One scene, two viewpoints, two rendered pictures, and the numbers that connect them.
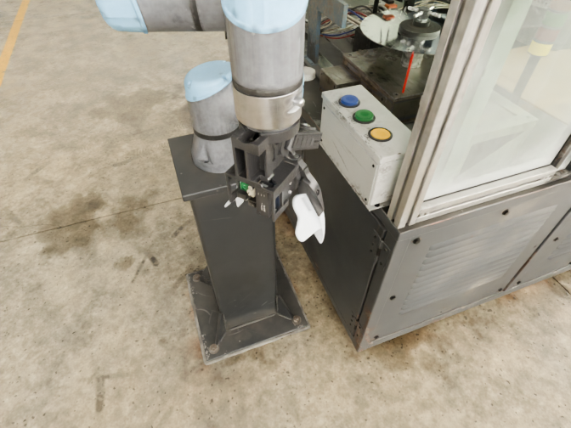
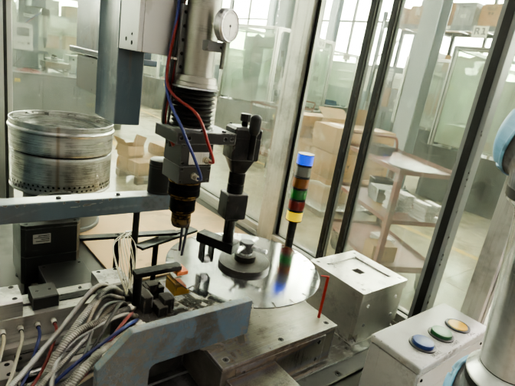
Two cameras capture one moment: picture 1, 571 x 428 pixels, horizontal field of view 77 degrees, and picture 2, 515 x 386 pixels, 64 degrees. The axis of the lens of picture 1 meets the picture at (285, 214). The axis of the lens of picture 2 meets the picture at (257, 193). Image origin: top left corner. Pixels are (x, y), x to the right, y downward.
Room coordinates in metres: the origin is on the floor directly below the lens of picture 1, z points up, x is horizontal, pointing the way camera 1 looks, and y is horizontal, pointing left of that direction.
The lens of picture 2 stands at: (1.35, 0.39, 1.36)
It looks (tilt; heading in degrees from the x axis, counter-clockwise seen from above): 17 degrees down; 250
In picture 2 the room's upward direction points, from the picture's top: 9 degrees clockwise
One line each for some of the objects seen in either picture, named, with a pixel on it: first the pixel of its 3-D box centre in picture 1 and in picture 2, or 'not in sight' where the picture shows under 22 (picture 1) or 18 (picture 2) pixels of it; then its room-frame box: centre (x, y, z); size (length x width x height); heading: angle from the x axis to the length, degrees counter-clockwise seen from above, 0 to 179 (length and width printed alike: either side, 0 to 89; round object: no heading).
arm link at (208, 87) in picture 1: (215, 96); not in sight; (0.77, 0.16, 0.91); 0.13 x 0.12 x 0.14; 92
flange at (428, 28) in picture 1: (421, 24); (244, 258); (1.08, -0.38, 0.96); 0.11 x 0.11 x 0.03
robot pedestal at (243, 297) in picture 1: (235, 243); not in sight; (0.77, 0.17, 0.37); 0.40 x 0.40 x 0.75; 20
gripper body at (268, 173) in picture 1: (268, 161); not in sight; (0.36, 0.02, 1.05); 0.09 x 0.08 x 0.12; 150
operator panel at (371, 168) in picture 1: (364, 143); (424, 361); (0.71, -0.19, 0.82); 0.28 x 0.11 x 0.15; 20
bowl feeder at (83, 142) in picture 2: not in sight; (62, 173); (1.52, -1.04, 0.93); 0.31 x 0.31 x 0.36
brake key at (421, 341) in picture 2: (349, 102); (422, 345); (0.77, -0.15, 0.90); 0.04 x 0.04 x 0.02
